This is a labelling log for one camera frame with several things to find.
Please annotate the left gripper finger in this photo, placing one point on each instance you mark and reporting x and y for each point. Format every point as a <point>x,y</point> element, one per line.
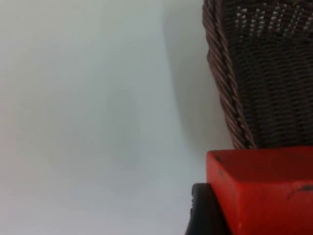
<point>205,210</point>

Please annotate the dark brown wicker basket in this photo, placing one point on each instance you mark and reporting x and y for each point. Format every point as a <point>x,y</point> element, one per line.
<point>266,78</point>

